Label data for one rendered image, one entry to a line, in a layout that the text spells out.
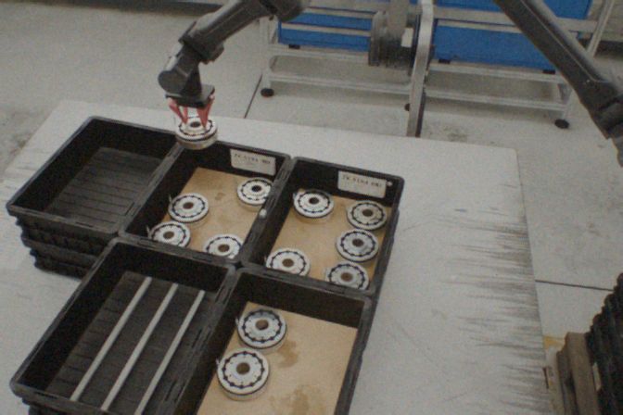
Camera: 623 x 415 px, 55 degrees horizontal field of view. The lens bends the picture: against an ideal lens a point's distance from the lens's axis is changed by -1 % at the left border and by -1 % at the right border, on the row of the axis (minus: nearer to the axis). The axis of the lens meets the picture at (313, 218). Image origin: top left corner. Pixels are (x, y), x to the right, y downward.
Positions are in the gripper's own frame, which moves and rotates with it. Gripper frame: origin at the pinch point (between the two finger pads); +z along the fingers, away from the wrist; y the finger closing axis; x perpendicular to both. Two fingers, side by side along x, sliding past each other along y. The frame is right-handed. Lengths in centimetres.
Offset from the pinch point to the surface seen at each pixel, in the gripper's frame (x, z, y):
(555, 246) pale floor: 92, 108, 116
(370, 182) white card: 7.5, 16.2, 43.0
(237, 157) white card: 8.1, 16.1, 6.5
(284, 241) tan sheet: -12.1, 22.9, 25.6
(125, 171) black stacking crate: 0.9, 21.9, -24.7
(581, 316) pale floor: 55, 108, 125
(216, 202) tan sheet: -3.7, 22.4, 4.2
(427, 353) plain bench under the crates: -26, 37, 65
